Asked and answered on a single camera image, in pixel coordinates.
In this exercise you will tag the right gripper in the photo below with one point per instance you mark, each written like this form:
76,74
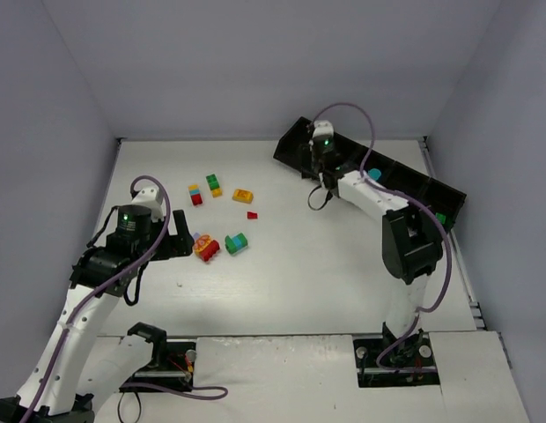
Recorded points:
317,165

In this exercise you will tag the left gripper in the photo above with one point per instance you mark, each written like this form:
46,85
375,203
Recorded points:
168,246

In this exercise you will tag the lilac yellow red brick stack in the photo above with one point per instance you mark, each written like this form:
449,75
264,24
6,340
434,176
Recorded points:
205,247

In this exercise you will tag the teal oval flower brick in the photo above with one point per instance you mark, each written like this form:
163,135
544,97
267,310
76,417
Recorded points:
374,173

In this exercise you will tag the green blue brick stack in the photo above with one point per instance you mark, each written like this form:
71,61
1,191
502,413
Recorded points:
234,244

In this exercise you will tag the yellow printed brick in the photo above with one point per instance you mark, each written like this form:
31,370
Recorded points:
243,196

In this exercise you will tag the green square brick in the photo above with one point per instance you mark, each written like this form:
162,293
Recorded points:
441,218

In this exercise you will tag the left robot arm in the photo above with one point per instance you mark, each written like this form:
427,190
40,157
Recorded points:
59,390

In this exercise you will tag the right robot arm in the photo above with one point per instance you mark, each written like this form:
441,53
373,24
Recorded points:
413,240

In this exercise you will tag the yellow blue red brick stack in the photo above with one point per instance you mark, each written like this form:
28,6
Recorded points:
195,195

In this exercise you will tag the green yellow brick stack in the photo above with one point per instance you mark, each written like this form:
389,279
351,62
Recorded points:
214,185

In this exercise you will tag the black compartment tray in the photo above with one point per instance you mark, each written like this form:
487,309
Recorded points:
399,185

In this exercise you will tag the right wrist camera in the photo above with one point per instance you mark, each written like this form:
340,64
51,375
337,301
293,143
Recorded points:
323,130

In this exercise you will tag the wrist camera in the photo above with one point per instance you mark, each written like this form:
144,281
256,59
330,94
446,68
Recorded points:
152,198
323,130

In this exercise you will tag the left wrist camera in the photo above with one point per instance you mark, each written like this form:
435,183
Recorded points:
152,198

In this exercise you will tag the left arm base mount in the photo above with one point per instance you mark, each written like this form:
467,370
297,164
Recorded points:
175,369

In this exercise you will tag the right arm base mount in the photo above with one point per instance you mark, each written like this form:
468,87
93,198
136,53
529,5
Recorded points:
409,365

